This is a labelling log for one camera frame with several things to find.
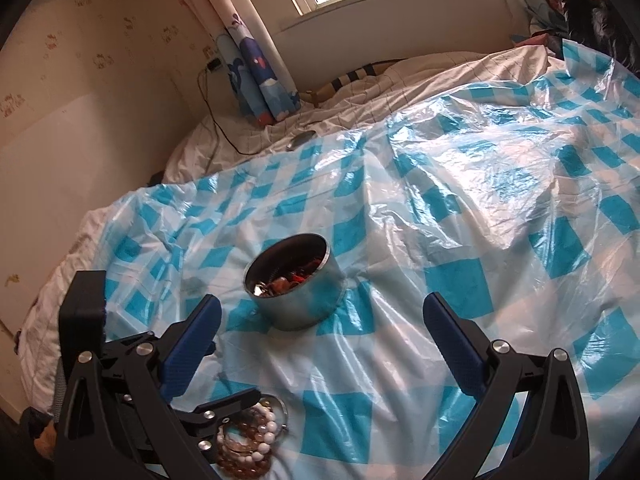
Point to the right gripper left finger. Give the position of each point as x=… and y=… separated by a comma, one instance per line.
x=183, y=346

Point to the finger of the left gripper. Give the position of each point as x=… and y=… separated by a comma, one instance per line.
x=217, y=411

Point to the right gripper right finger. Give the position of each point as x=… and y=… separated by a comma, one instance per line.
x=460, y=342

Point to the left hand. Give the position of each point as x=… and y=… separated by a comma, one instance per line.
x=45, y=443

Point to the round silver metal tin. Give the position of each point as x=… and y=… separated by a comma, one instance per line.
x=296, y=283

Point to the blue white checkered plastic sheet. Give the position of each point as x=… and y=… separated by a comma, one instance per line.
x=518, y=202

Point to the small round silver lid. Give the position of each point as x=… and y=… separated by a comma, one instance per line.
x=300, y=139

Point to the white grid bed sheet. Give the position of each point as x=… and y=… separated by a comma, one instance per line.
x=357, y=105

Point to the blue cartoon curtain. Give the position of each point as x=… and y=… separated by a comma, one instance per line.
x=258, y=76

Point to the striped pillow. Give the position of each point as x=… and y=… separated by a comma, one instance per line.
x=318, y=96

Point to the pile of clothes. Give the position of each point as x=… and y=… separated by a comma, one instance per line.
x=608, y=26

